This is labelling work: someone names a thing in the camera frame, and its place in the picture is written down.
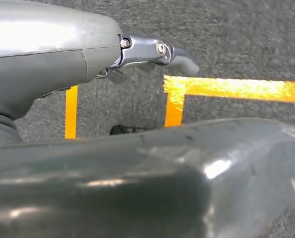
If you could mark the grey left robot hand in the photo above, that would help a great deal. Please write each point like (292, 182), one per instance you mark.
(50, 49)

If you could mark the yellow floor tape strip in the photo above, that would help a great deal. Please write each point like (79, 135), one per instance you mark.
(70, 115)

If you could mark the small black floor object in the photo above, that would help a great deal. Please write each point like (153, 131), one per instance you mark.
(117, 130)

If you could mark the dark glossy robot body shell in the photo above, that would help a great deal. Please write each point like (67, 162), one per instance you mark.
(138, 190)

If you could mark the worn yellow floor tape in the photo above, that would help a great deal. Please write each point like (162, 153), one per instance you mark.
(237, 90)

